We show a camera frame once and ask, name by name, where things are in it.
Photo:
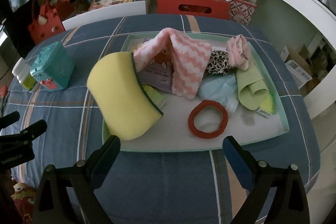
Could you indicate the leopard print scrunchie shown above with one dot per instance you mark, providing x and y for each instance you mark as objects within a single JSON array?
[{"x": 218, "y": 63}]

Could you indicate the white shelf counter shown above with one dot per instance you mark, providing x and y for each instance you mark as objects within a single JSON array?
[{"x": 323, "y": 95}]

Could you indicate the yellow sponge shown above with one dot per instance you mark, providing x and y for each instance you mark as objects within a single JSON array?
[{"x": 127, "y": 109}]

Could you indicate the dark red scrunchie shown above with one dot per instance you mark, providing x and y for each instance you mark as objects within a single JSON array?
[{"x": 208, "y": 120}]

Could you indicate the light blue face mask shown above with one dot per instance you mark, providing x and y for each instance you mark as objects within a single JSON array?
[{"x": 222, "y": 89}]

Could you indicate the pink beige plush toy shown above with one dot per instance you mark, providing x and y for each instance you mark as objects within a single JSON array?
[{"x": 239, "y": 52}]

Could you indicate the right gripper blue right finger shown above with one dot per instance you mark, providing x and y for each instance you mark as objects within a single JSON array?
[{"x": 289, "y": 204}]

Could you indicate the white cap jar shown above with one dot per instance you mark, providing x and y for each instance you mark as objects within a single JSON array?
[{"x": 21, "y": 71}]

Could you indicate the red cardboard box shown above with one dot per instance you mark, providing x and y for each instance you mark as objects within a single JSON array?
[{"x": 209, "y": 8}]

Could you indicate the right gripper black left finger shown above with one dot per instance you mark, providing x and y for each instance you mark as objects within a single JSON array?
[{"x": 53, "y": 205}]

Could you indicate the white tray with teal rim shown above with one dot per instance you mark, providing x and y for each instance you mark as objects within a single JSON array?
[{"x": 171, "y": 132}]

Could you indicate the red stool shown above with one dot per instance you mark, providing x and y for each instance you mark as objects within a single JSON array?
[{"x": 3, "y": 93}]

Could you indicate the lime green cloth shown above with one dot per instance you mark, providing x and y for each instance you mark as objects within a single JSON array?
[{"x": 252, "y": 88}]

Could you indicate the white foam board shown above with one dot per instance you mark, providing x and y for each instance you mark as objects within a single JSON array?
[{"x": 104, "y": 13}]

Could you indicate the red felt handbag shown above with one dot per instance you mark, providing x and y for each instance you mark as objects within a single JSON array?
[{"x": 48, "y": 19}]

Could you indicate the teal wet wipes pack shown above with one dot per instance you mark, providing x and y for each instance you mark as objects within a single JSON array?
[{"x": 53, "y": 67}]

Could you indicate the red patterned box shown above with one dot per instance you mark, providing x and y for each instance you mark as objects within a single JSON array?
[{"x": 241, "y": 11}]

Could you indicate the purple plastic packet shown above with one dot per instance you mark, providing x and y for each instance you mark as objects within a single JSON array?
[{"x": 158, "y": 73}]

